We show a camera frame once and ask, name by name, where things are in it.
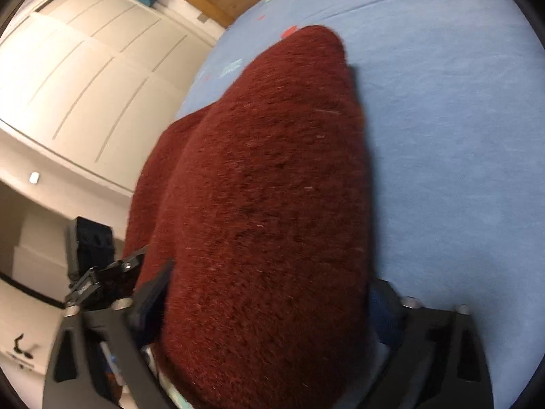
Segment dark red knitted sweater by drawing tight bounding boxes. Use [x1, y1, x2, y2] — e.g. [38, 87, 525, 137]
[124, 26, 370, 408]

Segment white wardrobe doors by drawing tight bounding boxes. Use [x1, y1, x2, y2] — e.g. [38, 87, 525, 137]
[1, 0, 212, 192]

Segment blue dinosaur print bed sheet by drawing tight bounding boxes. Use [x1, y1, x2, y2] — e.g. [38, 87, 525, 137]
[180, 0, 544, 408]

